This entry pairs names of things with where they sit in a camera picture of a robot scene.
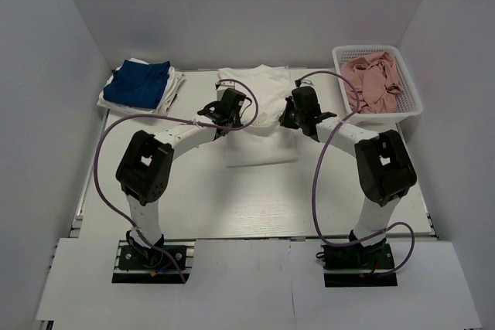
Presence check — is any blue t-shirt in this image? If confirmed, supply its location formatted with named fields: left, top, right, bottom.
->
left=103, top=60, right=171, bottom=109

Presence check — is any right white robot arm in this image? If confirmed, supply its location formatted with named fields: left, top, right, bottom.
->
left=279, top=86, right=417, bottom=267

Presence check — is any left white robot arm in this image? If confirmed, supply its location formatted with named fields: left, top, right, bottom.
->
left=116, top=88, right=246, bottom=267

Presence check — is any pink t-shirt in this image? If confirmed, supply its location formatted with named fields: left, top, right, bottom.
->
left=340, top=51, right=402, bottom=114

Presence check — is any white plastic basket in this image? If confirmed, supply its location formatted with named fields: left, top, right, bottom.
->
left=332, top=45, right=422, bottom=124

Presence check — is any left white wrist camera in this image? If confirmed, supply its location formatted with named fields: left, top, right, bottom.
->
left=215, top=80, right=236, bottom=94

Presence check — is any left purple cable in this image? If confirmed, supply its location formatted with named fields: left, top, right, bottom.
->
left=94, top=79, right=259, bottom=283

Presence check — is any purple cable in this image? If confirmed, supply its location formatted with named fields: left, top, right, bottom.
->
left=94, top=79, right=259, bottom=283
left=294, top=70, right=417, bottom=277

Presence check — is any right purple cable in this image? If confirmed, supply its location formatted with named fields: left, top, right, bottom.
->
left=294, top=70, right=417, bottom=277

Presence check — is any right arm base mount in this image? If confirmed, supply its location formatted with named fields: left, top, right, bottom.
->
left=316, top=237, right=398, bottom=288

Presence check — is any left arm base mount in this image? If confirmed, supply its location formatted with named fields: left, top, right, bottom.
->
left=111, top=240, right=194, bottom=284

